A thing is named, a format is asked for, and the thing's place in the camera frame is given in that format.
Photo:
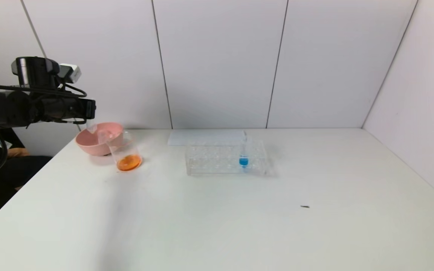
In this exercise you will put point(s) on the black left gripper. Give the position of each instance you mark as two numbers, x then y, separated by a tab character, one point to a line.
90	108

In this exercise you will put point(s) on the test tube with yellow pigment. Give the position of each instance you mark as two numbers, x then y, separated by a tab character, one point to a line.
92	128

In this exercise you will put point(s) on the test tube with red pigment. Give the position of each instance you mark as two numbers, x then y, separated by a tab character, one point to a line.
107	136

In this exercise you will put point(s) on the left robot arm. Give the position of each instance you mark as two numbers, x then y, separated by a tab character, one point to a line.
2	109

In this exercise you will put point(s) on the clear glass beaker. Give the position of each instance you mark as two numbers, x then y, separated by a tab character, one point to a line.
129	162

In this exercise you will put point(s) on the clear acrylic test tube rack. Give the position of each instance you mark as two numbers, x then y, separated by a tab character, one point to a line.
217	162

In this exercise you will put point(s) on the test tube with blue pigment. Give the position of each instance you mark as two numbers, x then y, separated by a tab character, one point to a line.
243	162

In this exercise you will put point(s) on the bystander bare hand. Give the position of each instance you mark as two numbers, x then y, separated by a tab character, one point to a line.
18	152

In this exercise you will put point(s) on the pink plastic bowl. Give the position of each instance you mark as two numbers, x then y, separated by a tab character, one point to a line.
89	145

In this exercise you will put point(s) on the white paper sheet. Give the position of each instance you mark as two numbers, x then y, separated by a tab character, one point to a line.
202	135

